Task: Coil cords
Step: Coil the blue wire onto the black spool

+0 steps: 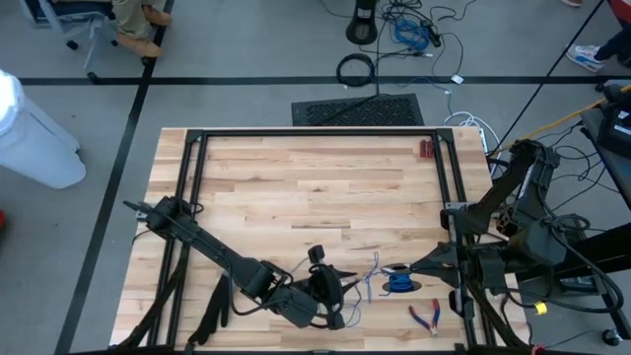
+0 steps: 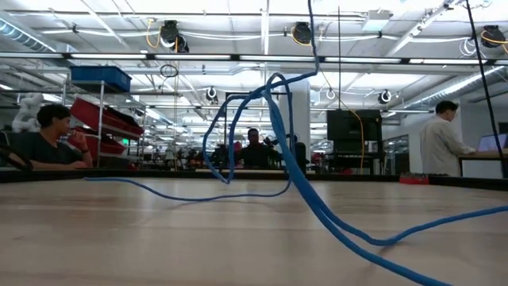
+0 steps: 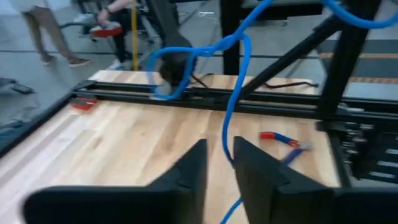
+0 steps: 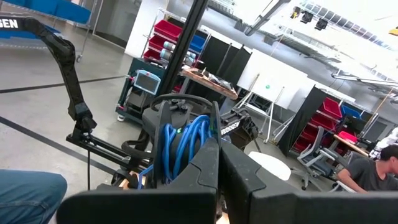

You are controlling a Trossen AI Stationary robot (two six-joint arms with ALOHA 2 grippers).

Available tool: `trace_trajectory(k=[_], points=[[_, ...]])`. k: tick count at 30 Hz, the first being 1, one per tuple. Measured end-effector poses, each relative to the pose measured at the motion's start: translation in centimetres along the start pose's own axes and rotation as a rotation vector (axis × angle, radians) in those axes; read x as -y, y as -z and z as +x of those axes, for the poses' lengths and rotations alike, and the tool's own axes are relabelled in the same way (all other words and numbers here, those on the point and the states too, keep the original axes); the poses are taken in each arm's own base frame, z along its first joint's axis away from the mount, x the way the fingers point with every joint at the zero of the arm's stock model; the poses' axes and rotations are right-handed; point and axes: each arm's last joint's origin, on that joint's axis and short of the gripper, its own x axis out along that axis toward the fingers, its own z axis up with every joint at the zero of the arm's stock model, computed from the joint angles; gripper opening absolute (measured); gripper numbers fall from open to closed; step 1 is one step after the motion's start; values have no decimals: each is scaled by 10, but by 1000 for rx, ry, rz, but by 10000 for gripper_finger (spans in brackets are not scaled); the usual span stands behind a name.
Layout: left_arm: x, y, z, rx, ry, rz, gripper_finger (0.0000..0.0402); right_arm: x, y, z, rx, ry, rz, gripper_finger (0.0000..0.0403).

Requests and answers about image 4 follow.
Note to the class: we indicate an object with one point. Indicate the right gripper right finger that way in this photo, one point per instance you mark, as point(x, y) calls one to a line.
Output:
point(295, 208)

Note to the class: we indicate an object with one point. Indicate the dark green cart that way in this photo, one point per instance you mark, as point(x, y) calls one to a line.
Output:
point(130, 93)

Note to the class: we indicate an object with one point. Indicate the white board panel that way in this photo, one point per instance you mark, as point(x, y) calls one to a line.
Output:
point(273, 81)

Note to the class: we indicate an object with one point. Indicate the person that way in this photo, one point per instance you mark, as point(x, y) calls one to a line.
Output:
point(367, 174)
point(28, 196)

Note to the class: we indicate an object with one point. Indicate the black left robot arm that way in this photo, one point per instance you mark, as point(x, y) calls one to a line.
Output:
point(70, 77)

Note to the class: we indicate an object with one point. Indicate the wooden desk with red bin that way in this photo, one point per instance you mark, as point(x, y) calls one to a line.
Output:
point(348, 140)

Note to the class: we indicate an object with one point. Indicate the wooden workbench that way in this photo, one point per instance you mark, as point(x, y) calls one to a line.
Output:
point(211, 82)

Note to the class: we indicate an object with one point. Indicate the black partition panel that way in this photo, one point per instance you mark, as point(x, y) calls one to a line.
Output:
point(230, 59)
point(301, 121)

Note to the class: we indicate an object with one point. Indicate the white metal stand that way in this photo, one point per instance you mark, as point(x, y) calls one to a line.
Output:
point(269, 118)

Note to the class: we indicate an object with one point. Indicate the grey office chair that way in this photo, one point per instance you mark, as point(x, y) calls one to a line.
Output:
point(314, 158)

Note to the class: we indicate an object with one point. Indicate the teal framed tablet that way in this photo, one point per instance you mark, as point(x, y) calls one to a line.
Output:
point(146, 82)

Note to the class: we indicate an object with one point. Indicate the shelf rack red blue bins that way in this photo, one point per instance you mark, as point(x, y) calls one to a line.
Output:
point(164, 34)
point(326, 118)

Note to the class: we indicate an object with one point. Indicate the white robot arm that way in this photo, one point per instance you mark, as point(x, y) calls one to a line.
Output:
point(384, 143)

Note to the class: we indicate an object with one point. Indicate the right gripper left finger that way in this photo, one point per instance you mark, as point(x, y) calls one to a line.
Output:
point(140, 207)

